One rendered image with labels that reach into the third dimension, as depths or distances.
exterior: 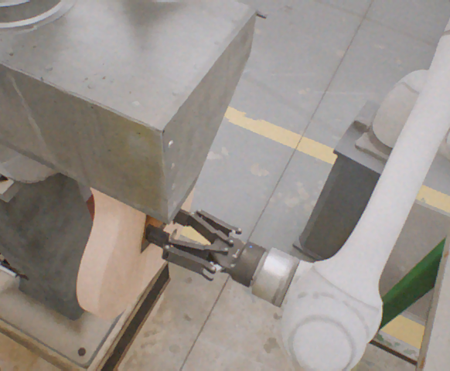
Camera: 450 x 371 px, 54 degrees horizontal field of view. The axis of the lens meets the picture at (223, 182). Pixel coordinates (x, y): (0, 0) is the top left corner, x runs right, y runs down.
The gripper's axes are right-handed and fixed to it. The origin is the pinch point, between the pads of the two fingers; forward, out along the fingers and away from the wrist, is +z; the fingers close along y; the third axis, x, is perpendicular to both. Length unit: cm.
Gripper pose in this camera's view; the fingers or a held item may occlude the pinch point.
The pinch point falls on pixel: (158, 221)
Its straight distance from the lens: 82.5
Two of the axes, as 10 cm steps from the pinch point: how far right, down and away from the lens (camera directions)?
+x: 2.3, -8.1, -5.4
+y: 3.8, -4.3, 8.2
